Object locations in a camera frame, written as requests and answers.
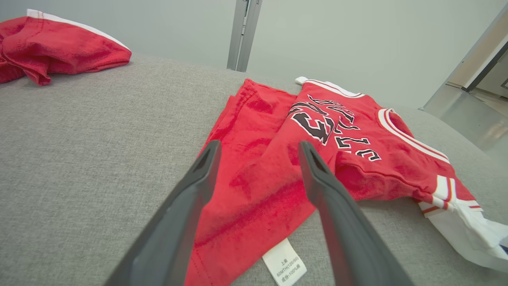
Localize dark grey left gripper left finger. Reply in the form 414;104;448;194
104;140;222;286

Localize grey partition post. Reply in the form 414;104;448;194
237;0;263;72
227;0;248;71

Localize red jersey with number print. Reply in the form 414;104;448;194
185;76;508;286

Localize red shorts with white stripe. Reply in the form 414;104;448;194
0;9;132;86

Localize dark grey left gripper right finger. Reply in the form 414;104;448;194
298;141;414;286

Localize grey metal frame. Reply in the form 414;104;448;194
421;4;508;159

